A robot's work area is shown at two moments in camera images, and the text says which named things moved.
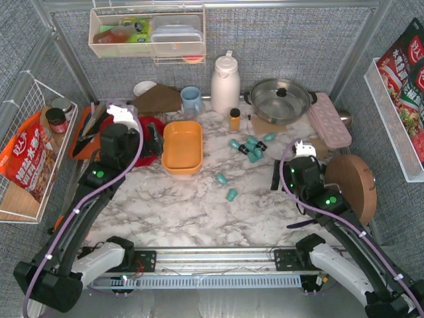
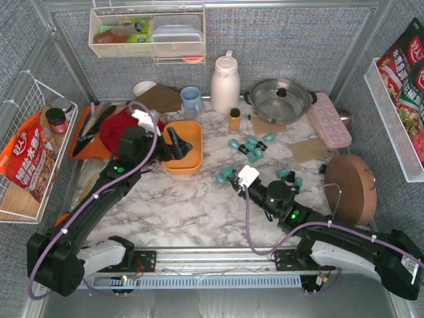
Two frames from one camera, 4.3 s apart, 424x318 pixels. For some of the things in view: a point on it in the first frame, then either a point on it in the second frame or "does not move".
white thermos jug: x=225 y=84 does not move
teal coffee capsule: x=220 y=178 does not move
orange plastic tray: x=92 y=150 does not move
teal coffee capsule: x=234 y=144 does not move
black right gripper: x=276 y=175 -> x=236 y=184
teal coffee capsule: x=231 y=194 -> x=228 y=171
